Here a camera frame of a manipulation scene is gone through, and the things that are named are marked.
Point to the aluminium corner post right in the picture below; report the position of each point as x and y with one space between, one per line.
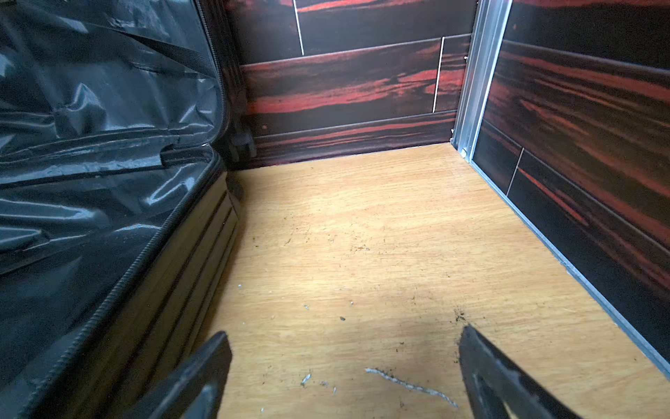
486 41

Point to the black hard-shell suitcase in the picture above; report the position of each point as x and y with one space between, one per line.
119 122

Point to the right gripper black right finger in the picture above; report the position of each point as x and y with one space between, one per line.
498 388

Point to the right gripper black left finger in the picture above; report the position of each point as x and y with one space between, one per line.
194 389

